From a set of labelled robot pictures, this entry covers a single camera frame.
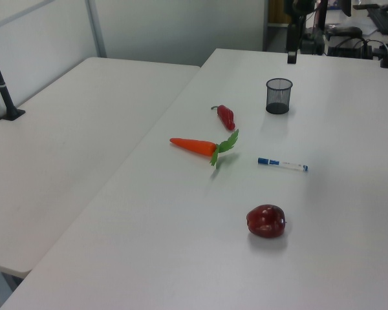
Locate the red toy chili pepper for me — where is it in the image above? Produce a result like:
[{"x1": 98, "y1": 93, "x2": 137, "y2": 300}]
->
[{"x1": 210, "y1": 104, "x2": 237, "y2": 132}]

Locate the dark red toy apple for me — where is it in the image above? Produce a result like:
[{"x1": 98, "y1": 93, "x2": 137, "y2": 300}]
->
[{"x1": 245, "y1": 203, "x2": 288, "y2": 240}]

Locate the black keyboard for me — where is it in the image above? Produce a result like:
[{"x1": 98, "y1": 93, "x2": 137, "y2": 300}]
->
[{"x1": 352, "y1": 3, "x2": 388, "y2": 34}]

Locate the black desk device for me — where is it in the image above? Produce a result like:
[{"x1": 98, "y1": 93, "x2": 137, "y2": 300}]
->
[{"x1": 325, "y1": 26, "x2": 364, "y2": 42}]

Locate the grey partition frame post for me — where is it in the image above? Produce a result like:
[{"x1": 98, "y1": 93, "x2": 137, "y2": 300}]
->
[{"x1": 85, "y1": 0, "x2": 108, "y2": 59}]

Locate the black mesh pen cup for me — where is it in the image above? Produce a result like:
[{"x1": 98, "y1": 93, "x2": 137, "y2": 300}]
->
[{"x1": 265, "y1": 77, "x2": 294, "y2": 115}]

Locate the dark robot gripper body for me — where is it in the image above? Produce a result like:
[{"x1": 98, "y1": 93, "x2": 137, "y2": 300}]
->
[{"x1": 285, "y1": 21, "x2": 303, "y2": 54}]

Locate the orange toy carrot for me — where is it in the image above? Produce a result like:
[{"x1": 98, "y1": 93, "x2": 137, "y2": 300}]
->
[{"x1": 169, "y1": 129, "x2": 241, "y2": 171}]

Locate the black camera stand pole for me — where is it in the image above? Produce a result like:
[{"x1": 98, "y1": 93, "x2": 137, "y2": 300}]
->
[{"x1": 0, "y1": 31, "x2": 27, "y2": 121}]

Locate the blue and white marker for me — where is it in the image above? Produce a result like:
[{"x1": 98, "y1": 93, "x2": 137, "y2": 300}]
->
[{"x1": 257, "y1": 156, "x2": 309, "y2": 173}]

